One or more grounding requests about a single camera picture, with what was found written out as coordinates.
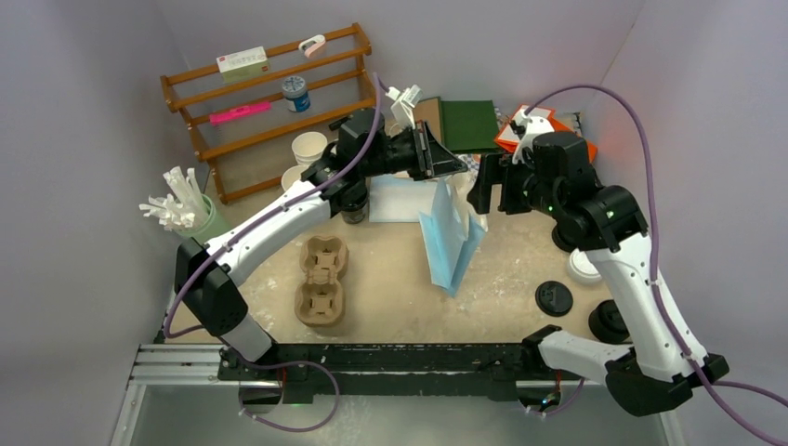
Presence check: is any green paper bag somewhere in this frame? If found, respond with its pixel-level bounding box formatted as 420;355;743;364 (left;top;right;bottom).
414;97;500;154

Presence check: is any white cup lid stack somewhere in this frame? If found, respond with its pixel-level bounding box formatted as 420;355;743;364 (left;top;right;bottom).
566;249;602;285

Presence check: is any white pink clip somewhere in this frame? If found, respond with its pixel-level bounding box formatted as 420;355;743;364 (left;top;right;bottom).
298;34;327;59

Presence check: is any black paper coffee cup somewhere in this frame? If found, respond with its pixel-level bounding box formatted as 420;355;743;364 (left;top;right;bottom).
341;194;369;225

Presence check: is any orange paper bag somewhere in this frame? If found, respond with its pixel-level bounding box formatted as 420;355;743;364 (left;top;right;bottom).
493;104;583;153

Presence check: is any white wrapped straws bundle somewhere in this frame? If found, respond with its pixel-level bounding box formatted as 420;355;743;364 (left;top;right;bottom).
138;166;210;231

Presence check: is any brown pulp cup carrier stack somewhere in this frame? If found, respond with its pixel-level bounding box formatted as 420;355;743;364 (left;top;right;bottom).
294;236;349;328

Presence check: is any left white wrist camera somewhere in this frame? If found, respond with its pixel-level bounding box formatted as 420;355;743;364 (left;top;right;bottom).
386;85;423;130

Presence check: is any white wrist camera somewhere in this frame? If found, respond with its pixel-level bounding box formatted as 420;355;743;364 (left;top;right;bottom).
510;111;554;164
386;85;423;130

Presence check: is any back left paper cup stack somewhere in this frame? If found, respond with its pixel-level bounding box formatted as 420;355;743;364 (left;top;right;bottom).
291;131;328;165

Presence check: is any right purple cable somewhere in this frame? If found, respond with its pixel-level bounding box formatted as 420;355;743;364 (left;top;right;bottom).
523;85;788;446

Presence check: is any light blue paper bag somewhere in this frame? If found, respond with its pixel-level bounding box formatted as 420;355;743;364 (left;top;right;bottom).
419;173;488;297

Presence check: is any checkered patterned paper bag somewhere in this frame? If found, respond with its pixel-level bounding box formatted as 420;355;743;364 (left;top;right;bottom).
459;153;481;182

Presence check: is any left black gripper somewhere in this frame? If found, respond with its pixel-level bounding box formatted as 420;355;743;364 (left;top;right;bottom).
361;120;467;182

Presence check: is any black cup lid stack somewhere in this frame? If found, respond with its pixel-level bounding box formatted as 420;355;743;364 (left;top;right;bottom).
588;299;630;345

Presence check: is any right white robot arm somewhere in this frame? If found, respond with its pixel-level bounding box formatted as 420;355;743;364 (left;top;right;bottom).
467;132;729;416

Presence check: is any wooden shelf rack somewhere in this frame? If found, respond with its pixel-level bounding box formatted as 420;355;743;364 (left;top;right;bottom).
160;22;374;204

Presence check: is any blue white jar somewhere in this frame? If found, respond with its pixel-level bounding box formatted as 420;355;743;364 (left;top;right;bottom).
282;75;310;112

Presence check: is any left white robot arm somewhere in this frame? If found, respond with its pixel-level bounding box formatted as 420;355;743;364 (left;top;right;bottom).
174;108;468;380

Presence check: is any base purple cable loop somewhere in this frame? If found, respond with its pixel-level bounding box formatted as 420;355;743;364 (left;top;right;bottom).
237;362;340;434

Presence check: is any pink highlighter marker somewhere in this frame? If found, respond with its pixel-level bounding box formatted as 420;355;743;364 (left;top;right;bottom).
209;101;271;125

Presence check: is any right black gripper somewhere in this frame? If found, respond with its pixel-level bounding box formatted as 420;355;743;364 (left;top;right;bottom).
469;153;565;218

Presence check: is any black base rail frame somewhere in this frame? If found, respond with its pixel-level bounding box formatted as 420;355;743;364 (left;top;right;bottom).
217;341;575;404

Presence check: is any white green box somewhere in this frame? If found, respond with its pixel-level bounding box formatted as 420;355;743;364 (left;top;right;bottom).
216;46;269;84

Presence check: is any green straw holder cup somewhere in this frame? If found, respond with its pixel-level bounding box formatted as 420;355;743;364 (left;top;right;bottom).
175;195;232;243

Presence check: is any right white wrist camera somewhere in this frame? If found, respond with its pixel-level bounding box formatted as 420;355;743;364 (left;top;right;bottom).
510;111;554;164

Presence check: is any black coffee cup lid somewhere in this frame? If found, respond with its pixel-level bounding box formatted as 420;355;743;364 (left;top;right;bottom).
534;281;574;317

